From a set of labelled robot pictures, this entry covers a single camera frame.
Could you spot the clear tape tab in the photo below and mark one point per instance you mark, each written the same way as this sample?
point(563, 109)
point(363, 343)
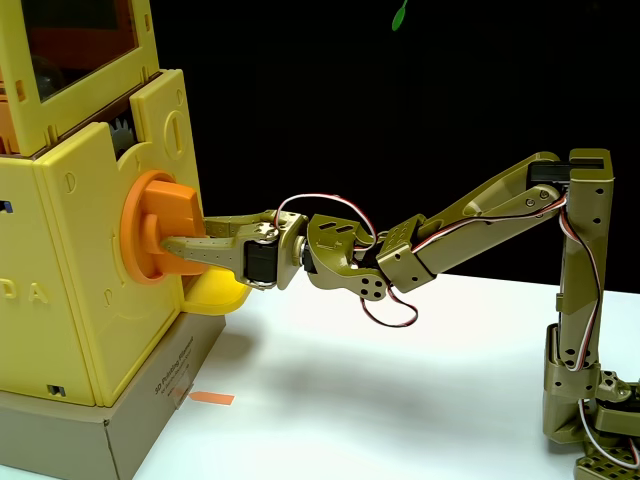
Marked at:
point(181, 396)

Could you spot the yellow dispensing tray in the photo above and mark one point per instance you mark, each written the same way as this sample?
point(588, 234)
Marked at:
point(215, 300)

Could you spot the grey plastic gear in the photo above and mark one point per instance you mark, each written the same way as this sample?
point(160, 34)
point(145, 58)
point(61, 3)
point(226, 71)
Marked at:
point(121, 135)

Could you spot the green leaf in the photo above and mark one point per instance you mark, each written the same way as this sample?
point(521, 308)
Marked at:
point(398, 19)

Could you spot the yellow toy vending machine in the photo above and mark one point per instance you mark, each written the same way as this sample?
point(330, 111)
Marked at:
point(75, 250)

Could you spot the orange tape strip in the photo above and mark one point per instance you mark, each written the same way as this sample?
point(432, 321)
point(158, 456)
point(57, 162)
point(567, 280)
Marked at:
point(212, 398)

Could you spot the orange vending machine knob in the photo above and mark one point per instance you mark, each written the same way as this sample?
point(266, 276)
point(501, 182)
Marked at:
point(160, 205)

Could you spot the brown cardboard box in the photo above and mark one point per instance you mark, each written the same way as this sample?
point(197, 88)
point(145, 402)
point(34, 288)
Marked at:
point(140, 430)

